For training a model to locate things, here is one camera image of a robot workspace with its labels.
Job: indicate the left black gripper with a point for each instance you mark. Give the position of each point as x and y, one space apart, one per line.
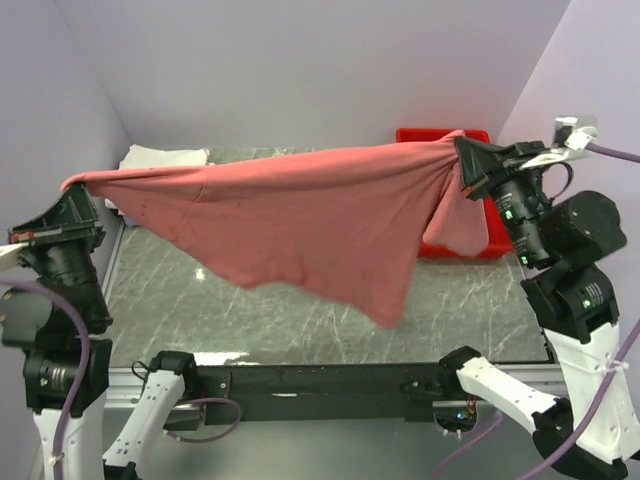
73 216

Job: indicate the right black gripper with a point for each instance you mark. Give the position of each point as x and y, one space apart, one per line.
477 159

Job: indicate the pink red t shirt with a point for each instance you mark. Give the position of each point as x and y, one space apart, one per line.
345 224

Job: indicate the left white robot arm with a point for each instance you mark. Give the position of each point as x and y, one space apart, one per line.
66 378

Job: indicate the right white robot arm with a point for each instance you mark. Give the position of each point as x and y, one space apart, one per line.
593 431

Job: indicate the white folded t shirt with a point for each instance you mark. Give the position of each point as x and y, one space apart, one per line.
139 157

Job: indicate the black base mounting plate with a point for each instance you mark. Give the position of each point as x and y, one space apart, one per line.
334 392

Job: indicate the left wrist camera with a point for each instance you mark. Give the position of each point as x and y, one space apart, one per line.
11 256

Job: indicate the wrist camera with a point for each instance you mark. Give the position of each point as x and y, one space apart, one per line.
572 134
11 256

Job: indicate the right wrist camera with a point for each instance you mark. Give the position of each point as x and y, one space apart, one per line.
572 134

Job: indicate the aluminium frame rail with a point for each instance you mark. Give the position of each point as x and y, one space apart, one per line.
124 389

